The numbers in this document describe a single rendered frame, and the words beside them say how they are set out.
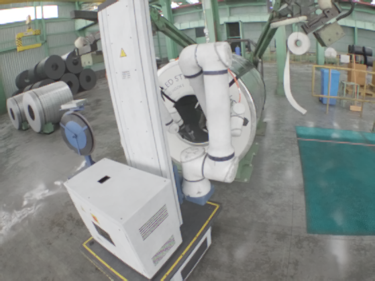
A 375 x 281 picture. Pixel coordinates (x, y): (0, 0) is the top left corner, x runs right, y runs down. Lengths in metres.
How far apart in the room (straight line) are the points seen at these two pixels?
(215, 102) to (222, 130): 0.15
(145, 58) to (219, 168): 0.66
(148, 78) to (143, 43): 0.16
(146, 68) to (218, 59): 0.33
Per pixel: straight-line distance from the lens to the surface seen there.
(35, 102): 5.97
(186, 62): 0.97
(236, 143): 1.91
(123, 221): 0.84
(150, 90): 0.97
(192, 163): 1.14
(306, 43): 1.49
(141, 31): 0.97
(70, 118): 2.75
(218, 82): 0.92
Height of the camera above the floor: 1.41
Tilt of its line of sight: 24 degrees down
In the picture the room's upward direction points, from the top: 7 degrees counter-clockwise
